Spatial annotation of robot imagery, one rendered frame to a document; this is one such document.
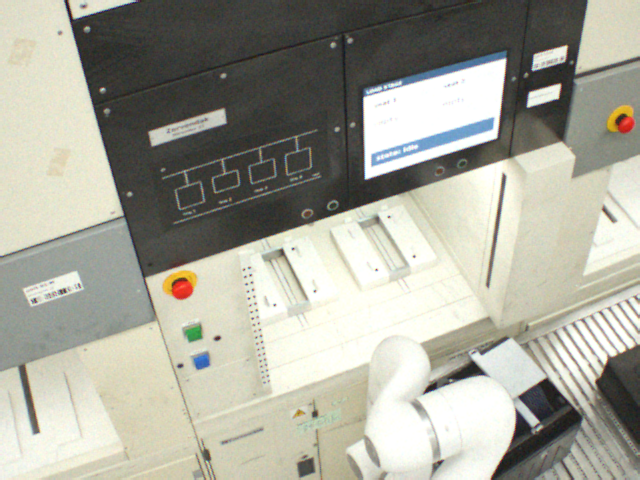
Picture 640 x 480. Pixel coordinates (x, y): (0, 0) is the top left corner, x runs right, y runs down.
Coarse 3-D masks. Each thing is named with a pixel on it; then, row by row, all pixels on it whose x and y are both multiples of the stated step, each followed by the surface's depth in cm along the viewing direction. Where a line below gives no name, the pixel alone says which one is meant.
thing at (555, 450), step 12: (432, 384) 190; (540, 384) 193; (552, 384) 188; (552, 396) 190; (564, 396) 186; (564, 420) 189; (576, 420) 184; (564, 432) 180; (576, 432) 185; (552, 444) 180; (564, 444) 186; (528, 456) 176; (540, 456) 181; (552, 456) 186; (564, 456) 192; (516, 468) 176; (528, 468) 182; (540, 468) 187
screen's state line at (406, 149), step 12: (492, 120) 159; (444, 132) 157; (456, 132) 158; (468, 132) 159; (480, 132) 161; (408, 144) 155; (420, 144) 157; (432, 144) 158; (444, 144) 159; (372, 156) 154; (384, 156) 155; (396, 156) 156
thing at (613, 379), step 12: (636, 348) 201; (612, 360) 199; (624, 360) 199; (636, 360) 199; (612, 372) 198; (624, 372) 197; (636, 372) 196; (600, 384) 205; (612, 384) 199; (624, 384) 195; (636, 384) 194; (612, 396) 201; (624, 396) 195; (636, 396) 192; (624, 408) 197; (636, 408) 191; (624, 420) 198; (636, 420) 193; (636, 432) 195
